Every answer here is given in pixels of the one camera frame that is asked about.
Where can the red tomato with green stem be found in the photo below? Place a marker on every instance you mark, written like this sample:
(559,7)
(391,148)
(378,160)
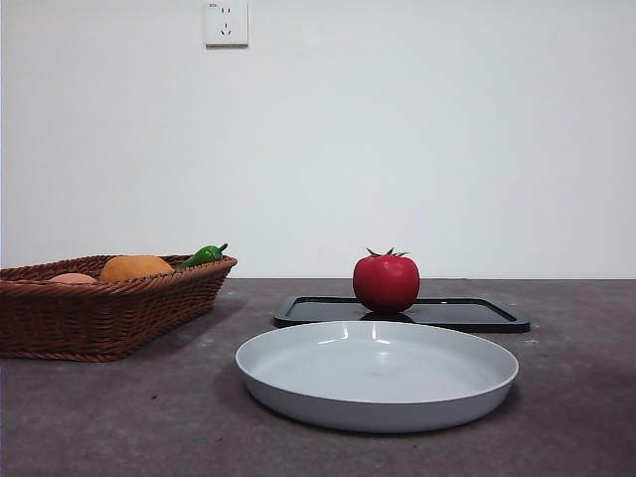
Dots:
(386,283)

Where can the green chili pepper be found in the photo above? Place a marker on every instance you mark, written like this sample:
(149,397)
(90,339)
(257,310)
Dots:
(201,256)

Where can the grey round plate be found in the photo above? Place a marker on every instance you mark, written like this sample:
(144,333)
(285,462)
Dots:
(377,377)

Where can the black rectangular tray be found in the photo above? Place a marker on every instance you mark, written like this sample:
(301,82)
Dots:
(462,313)

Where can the brown wicker basket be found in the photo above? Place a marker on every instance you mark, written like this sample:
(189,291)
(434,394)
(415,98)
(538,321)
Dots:
(99,318)

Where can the pale brown egg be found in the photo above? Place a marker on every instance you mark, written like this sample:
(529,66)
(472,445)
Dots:
(72,278)

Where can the white wall socket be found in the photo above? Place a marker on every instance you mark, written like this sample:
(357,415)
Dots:
(226,23)

